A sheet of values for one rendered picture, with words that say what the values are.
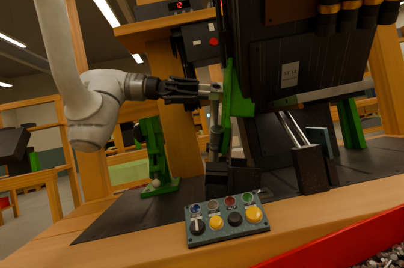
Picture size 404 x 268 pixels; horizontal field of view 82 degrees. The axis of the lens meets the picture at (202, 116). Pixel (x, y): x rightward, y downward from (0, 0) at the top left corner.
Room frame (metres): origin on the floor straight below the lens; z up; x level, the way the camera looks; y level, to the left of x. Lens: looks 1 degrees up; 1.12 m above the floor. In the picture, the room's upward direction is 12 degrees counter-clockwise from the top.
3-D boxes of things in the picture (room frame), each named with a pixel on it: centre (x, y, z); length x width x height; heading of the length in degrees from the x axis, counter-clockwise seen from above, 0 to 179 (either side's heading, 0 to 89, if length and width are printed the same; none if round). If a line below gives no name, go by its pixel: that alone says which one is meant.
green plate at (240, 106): (0.70, -0.11, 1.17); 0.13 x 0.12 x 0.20; 91
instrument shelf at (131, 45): (1.02, -0.18, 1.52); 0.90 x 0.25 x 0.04; 91
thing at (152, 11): (0.97, 0.11, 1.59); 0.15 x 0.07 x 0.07; 91
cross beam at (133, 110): (1.13, -0.18, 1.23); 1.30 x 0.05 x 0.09; 91
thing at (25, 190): (7.95, 5.99, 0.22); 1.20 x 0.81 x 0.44; 8
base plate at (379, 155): (0.76, -0.19, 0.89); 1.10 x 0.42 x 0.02; 91
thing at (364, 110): (9.16, -5.95, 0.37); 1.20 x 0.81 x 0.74; 97
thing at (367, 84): (0.66, -0.27, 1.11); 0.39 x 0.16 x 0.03; 1
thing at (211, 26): (0.97, -0.07, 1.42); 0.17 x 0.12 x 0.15; 91
